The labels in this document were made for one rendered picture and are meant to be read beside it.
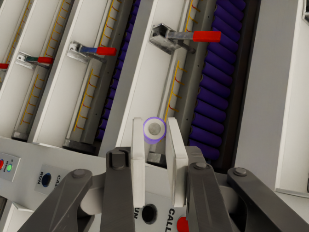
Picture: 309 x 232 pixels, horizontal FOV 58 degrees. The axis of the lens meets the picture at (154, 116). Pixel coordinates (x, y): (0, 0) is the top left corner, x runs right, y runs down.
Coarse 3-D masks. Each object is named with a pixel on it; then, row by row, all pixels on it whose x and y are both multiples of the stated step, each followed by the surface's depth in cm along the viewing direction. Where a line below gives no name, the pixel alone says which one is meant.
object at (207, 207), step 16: (192, 176) 13; (208, 176) 13; (192, 192) 12; (208, 192) 12; (192, 208) 12; (208, 208) 11; (224, 208) 11; (192, 224) 12; (208, 224) 10; (224, 224) 10
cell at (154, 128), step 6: (150, 120) 21; (156, 120) 21; (162, 120) 21; (144, 126) 20; (150, 126) 20; (156, 126) 20; (162, 126) 20; (144, 132) 20; (150, 132) 20; (156, 132) 20; (162, 132) 20; (144, 138) 23; (150, 138) 20; (156, 138) 20; (162, 138) 20
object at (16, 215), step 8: (8, 200) 47; (8, 208) 45; (16, 208) 44; (24, 208) 41; (8, 216) 44; (16, 216) 44; (24, 216) 45; (0, 224) 46; (8, 224) 44; (16, 224) 44
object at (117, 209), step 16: (112, 160) 14; (128, 160) 14; (112, 176) 13; (128, 176) 13; (112, 192) 12; (128, 192) 12; (112, 208) 11; (128, 208) 11; (112, 224) 10; (128, 224) 10
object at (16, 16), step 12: (12, 0) 79; (24, 0) 81; (0, 12) 77; (12, 12) 79; (24, 12) 81; (0, 24) 77; (12, 24) 79; (0, 36) 77; (12, 36) 78; (0, 48) 77; (12, 48) 78; (0, 60) 77; (0, 72) 76; (0, 84) 76
